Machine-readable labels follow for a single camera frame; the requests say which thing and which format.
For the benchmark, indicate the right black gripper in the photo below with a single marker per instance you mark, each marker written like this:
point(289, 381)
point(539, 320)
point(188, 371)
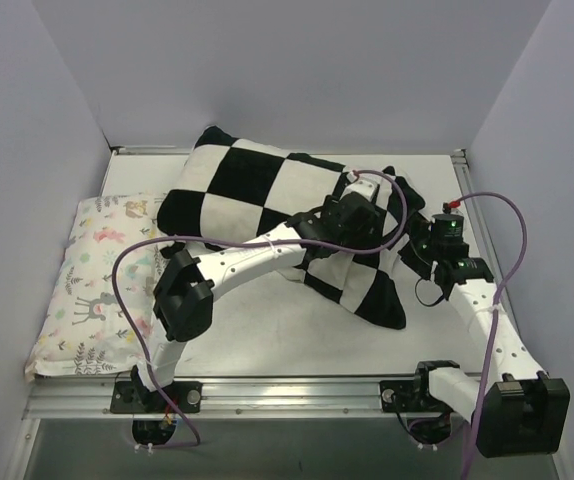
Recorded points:
point(413, 248)

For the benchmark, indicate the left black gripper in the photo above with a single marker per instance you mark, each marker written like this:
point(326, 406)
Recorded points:
point(384, 201)

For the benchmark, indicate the black white checkered pillowcase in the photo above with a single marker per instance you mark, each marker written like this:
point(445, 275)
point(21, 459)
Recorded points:
point(235, 189)

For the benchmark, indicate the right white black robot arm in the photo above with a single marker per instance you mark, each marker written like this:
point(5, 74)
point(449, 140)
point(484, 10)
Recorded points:
point(515, 407)

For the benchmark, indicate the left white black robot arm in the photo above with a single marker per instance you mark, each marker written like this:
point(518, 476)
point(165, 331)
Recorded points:
point(189, 286)

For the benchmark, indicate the floral animal print pillow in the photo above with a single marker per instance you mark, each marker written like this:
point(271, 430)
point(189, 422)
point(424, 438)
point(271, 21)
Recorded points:
point(101, 303)

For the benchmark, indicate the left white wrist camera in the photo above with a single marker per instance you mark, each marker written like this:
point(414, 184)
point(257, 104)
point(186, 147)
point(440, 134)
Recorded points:
point(365, 187)

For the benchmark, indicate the aluminium right side rail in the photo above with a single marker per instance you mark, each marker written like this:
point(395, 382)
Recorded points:
point(478, 236)

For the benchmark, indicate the aluminium rail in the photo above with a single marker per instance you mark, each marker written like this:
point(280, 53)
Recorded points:
point(237, 398)
point(478, 236)

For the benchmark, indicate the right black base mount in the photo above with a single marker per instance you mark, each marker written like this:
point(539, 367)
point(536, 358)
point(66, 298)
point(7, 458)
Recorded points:
point(401, 396)

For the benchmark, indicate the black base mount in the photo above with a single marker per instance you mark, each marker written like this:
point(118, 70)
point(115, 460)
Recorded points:
point(131, 398)
point(401, 396)

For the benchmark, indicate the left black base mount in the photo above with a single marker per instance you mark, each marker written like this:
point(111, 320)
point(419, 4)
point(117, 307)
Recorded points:
point(131, 398)

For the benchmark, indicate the aluminium front rail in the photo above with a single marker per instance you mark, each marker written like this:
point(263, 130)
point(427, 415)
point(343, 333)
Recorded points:
point(237, 398)

